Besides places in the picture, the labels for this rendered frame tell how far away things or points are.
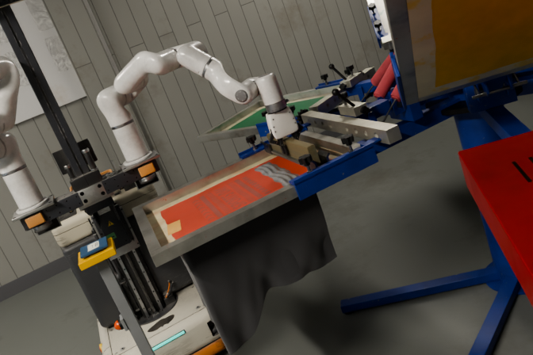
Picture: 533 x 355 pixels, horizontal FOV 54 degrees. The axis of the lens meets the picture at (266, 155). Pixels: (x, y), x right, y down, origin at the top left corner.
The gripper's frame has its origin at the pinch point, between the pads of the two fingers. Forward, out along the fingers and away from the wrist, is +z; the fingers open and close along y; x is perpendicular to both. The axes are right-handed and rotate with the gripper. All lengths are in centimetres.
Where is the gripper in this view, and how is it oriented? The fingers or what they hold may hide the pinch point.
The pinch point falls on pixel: (290, 147)
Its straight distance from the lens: 194.2
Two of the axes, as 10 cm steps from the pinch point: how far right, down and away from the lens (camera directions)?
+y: -8.8, 4.1, -2.5
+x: 3.4, 1.5, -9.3
